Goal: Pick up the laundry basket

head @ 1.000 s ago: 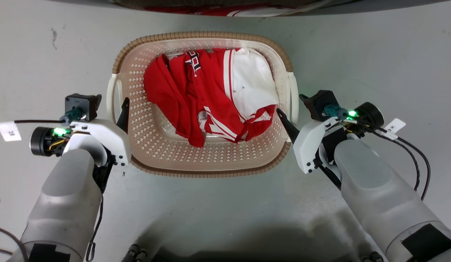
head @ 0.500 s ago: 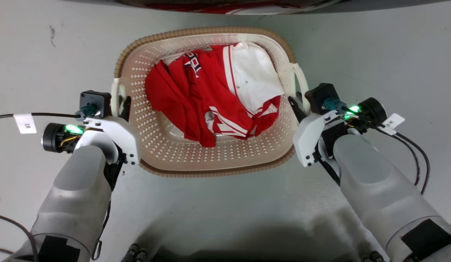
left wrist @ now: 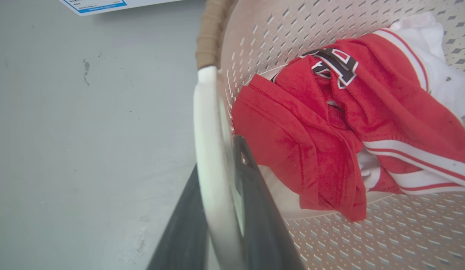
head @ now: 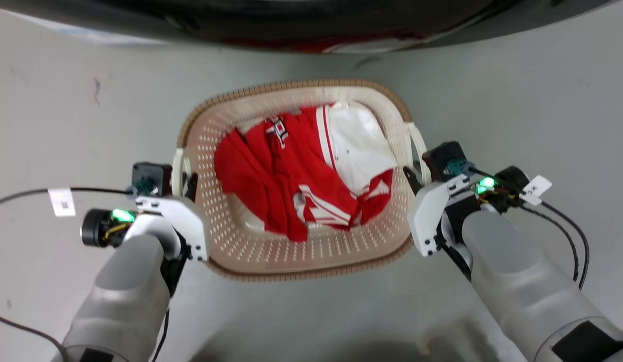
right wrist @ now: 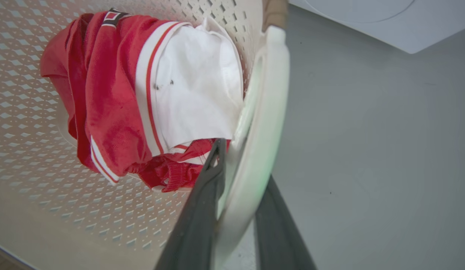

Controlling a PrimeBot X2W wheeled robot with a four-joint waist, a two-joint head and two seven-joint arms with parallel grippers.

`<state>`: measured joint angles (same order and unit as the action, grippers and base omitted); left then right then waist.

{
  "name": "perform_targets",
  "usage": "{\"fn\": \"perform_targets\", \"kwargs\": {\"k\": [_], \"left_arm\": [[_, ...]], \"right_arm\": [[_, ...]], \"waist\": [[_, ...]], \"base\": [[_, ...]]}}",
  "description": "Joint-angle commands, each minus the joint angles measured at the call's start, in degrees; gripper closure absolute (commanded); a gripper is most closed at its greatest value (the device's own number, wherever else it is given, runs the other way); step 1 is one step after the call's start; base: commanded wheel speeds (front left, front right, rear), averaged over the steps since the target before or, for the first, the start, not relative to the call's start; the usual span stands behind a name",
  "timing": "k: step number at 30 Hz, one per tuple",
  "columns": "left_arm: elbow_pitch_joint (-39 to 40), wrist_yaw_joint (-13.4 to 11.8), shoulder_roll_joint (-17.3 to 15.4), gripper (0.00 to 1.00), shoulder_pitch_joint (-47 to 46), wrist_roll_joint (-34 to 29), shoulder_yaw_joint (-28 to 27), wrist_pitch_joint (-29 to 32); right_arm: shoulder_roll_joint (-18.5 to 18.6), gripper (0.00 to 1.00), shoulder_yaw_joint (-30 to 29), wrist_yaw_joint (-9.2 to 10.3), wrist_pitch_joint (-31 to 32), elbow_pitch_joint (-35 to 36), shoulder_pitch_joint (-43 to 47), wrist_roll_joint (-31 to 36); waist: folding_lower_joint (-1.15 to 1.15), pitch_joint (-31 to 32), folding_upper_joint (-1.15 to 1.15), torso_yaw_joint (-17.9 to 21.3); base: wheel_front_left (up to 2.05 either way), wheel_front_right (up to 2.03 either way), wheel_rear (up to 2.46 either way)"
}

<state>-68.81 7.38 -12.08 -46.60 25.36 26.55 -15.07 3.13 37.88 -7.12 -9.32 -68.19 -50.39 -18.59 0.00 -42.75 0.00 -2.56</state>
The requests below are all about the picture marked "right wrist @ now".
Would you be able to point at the white perforated laundry basket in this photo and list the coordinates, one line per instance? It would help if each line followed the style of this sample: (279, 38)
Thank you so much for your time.
(37, 157)

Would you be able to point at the red and white jersey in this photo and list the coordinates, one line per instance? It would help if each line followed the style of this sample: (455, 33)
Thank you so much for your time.
(119, 101)

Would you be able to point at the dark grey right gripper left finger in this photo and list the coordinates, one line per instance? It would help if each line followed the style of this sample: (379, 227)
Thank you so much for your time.
(196, 225)

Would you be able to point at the white washing machine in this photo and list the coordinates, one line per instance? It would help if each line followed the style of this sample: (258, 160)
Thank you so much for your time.
(382, 18)

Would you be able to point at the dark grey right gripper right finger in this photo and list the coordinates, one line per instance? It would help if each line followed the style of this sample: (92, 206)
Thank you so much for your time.
(279, 236)

